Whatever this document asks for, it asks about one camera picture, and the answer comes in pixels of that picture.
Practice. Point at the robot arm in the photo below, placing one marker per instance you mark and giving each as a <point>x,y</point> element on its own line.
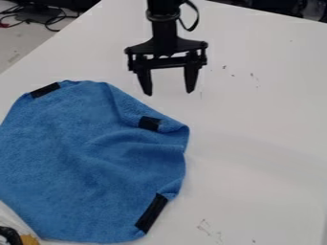
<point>163,9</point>

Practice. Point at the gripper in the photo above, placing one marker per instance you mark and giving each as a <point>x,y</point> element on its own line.
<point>164,44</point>

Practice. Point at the blue cloth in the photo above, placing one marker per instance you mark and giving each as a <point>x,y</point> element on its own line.
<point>89,159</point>

